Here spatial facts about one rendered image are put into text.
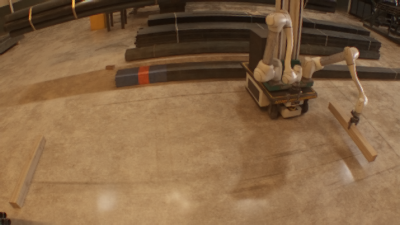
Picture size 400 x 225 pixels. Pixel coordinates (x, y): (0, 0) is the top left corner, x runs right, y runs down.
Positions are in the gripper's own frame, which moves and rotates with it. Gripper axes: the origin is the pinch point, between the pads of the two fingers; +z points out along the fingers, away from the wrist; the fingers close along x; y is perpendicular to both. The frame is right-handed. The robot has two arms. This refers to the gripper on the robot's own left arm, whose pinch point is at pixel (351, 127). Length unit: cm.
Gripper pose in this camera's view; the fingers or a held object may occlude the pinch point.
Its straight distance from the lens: 292.0
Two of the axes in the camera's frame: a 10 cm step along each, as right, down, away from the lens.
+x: 9.9, -0.9, 0.9
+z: 0.2, 8.1, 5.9
